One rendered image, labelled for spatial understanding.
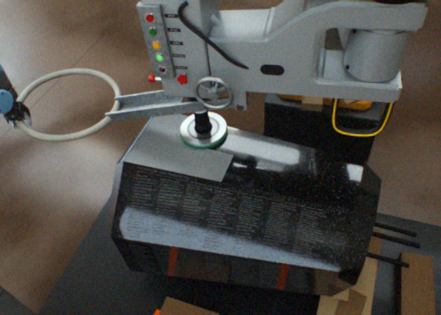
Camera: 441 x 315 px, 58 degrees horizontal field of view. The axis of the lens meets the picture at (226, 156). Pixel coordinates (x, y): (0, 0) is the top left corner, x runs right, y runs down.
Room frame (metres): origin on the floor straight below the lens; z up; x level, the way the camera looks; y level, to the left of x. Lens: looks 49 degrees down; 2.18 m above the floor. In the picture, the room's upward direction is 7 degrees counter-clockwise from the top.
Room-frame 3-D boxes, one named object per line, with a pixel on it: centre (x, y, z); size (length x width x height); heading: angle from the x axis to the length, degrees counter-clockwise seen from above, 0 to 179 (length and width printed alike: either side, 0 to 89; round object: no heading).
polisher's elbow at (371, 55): (1.11, -0.54, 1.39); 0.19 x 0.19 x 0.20
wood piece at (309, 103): (1.55, -0.48, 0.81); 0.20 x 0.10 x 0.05; 165
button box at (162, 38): (1.22, 0.19, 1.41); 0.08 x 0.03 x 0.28; 73
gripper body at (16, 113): (1.40, 0.92, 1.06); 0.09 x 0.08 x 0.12; 14
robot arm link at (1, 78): (1.40, 0.91, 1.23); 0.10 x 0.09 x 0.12; 151
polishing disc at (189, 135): (1.31, 0.09, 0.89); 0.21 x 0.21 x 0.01
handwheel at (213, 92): (1.16, 0.01, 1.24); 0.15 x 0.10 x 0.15; 73
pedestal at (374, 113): (1.76, -0.62, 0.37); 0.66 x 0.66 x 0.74; 67
